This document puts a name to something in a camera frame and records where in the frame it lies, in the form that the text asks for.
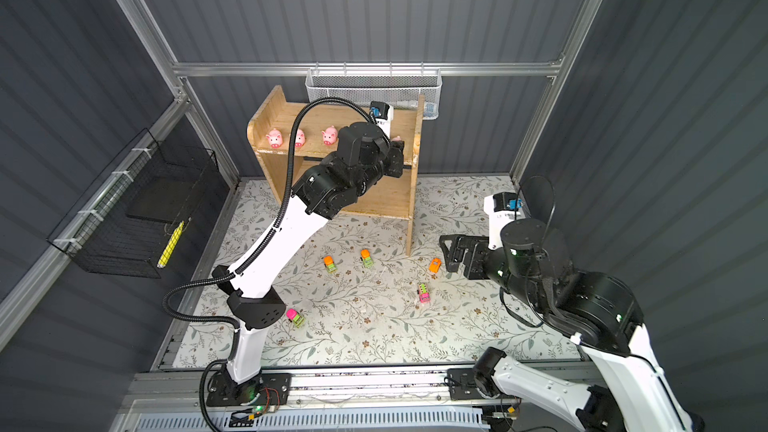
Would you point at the orange green mixer truck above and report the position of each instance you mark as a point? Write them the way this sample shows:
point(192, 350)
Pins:
point(366, 258)
point(329, 264)

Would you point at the yellow corn toy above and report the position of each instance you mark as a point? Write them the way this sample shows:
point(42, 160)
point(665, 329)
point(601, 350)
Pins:
point(173, 240)

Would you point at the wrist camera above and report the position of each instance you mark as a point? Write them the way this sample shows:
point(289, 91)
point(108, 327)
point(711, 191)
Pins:
point(501, 208)
point(382, 114)

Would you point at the pink pig toy front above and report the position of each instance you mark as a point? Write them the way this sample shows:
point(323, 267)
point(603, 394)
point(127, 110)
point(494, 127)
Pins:
point(330, 136)

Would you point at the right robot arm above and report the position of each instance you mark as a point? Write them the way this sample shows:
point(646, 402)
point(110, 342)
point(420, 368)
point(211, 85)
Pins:
point(597, 312)

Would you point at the orange toy car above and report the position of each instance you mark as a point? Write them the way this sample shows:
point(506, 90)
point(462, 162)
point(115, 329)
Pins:
point(435, 265)

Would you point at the white wire mesh basket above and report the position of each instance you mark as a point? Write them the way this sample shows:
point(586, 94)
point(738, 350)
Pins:
point(400, 88)

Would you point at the wooden two-tier shelf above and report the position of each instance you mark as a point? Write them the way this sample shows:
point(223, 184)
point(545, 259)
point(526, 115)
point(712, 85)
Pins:
point(389, 198)

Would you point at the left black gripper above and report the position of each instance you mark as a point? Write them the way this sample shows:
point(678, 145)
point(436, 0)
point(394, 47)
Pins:
point(393, 168)

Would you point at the black wire basket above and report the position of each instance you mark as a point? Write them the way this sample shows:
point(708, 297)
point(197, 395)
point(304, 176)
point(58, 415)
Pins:
point(125, 225)

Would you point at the pink green toy truck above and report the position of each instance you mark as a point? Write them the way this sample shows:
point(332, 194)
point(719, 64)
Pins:
point(423, 293)

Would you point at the orange green mixer truck left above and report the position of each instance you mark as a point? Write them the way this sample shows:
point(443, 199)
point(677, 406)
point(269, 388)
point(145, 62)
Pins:
point(329, 264)

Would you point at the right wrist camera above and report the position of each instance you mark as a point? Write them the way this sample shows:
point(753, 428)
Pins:
point(501, 208)

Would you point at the orange green mixer truck right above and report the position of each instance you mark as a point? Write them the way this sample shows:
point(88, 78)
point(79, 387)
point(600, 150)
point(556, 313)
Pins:
point(366, 258)

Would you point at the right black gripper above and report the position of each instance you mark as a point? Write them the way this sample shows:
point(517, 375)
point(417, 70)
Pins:
point(469, 257)

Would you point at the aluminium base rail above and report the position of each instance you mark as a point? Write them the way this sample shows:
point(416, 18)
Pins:
point(313, 386)

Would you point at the white vented cover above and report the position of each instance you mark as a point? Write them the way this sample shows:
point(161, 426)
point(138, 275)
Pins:
point(435, 418)

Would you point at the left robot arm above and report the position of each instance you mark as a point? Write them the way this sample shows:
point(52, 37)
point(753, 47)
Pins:
point(365, 153)

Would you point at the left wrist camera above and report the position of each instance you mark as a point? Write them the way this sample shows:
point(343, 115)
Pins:
point(382, 114)

